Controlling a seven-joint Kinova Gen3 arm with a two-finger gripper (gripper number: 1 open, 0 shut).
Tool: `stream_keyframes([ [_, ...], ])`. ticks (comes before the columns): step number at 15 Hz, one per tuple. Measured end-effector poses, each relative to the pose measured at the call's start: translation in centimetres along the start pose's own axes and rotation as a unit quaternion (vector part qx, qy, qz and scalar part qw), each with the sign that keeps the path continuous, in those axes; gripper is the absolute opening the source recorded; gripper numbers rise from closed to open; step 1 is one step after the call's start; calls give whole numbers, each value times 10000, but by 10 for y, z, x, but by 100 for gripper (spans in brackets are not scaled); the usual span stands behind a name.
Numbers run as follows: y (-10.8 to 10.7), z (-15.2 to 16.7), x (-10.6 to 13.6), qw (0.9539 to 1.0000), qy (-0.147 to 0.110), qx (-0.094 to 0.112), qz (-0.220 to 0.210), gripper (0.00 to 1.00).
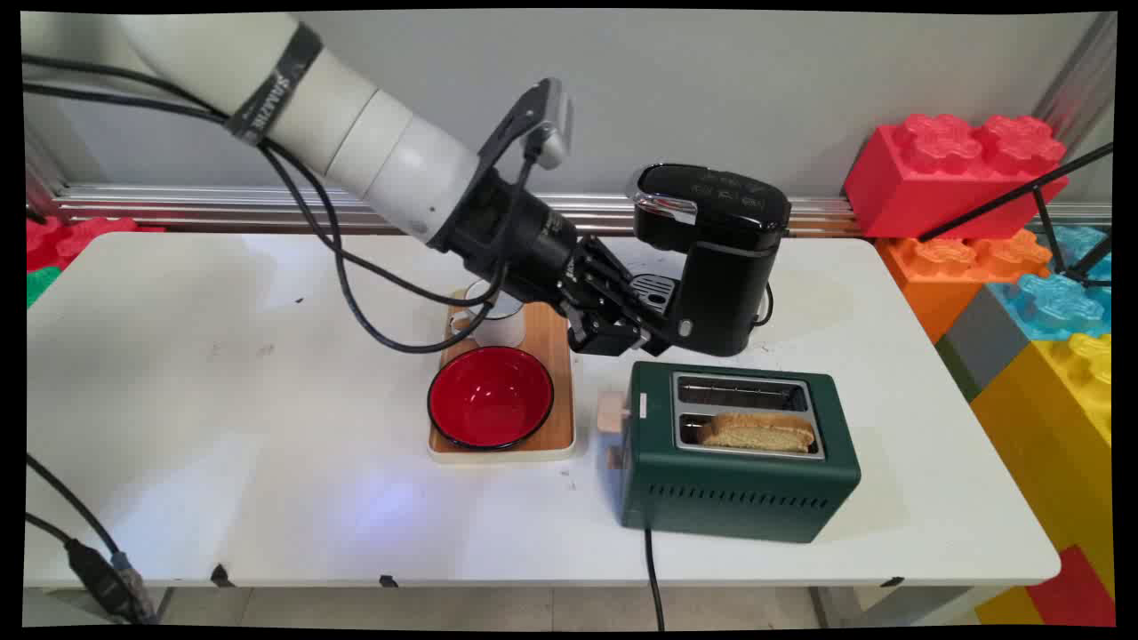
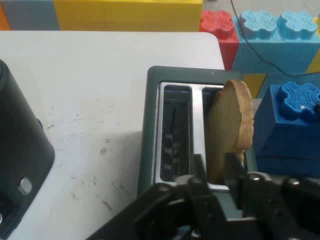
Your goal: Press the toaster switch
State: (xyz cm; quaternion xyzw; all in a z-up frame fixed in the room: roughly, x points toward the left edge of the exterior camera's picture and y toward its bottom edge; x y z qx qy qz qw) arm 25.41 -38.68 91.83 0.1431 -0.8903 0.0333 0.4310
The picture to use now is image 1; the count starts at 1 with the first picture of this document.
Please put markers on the blue toy brick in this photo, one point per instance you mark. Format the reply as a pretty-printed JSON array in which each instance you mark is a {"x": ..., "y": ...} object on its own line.
[{"x": 1058, "y": 307}]

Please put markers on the dark green two-slot toaster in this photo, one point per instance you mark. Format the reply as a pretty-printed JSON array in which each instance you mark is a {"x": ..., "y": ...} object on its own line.
[{"x": 738, "y": 498}]

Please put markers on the orange toy brick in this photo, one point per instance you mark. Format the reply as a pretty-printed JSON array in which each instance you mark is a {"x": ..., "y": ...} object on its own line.
[{"x": 942, "y": 276}]

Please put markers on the flat red toy brick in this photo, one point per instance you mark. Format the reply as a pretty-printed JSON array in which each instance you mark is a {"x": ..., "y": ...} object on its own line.
[{"x": 71, "y": 238}]

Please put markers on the wooden toaster lever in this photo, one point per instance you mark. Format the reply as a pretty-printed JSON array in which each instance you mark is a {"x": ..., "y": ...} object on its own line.
[{"x": 612, "y": 413}]

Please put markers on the large red toy brick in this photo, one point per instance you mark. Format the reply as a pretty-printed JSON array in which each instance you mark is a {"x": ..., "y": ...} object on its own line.
[{"x": 942, "y": 187}]

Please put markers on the toasted bread slice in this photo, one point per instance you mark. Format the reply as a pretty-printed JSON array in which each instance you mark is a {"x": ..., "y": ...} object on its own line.
[{"x": 760, "y": 433}]

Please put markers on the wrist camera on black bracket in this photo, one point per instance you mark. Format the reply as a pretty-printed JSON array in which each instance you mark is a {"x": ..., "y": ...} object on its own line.
[{"x": 547, "y": 120}]

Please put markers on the aluminium frame post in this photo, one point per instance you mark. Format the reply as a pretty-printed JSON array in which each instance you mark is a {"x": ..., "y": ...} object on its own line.
[{"x": 1080, "y": 76}]

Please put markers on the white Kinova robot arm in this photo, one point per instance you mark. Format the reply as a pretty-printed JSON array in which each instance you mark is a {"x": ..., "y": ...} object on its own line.
[{"x": 356, "y": 133}]

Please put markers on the black tripod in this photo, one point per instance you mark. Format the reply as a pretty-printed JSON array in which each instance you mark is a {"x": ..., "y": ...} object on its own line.
[{"x": 1045, "y": 204}]

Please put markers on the grey toy brick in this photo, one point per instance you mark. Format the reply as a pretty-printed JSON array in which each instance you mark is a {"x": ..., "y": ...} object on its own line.
[{"x": 987, "y": 338}]

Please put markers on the red bowl with black rim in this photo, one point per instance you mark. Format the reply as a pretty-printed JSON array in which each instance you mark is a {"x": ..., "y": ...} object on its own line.
[{"x": 489, "y": 400}]

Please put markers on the small wooden toaster knob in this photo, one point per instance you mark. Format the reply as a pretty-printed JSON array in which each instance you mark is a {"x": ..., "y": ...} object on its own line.
[{"x": 613, "y": 459}]

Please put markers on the wooden serving tray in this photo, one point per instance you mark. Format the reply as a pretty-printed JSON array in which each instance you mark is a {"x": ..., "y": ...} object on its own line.
[{"x": 556, "y": 391}]

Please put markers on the large yellow toy brick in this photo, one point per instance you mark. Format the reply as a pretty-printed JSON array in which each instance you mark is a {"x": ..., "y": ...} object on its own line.
[{"x": 1049, "y": 444}]

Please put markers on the green toy brick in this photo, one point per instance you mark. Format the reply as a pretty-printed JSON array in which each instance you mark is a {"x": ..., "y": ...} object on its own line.
[{"x": 40, "y": 284}]

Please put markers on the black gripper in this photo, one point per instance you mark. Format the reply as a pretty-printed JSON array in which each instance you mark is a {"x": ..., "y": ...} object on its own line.
[{"x": 520, "y": 236}]

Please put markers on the white mug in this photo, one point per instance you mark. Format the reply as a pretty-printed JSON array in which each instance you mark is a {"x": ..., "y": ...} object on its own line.
[{"x": 502, "y": 331}]

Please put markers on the black coffee machine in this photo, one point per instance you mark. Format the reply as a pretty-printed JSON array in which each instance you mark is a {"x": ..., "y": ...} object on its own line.
[{"x": 720, "y": 267}]

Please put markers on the aluminium frame rail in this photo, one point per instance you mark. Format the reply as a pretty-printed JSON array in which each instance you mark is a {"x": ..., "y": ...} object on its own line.
[{"x": 222, "y": 203}]

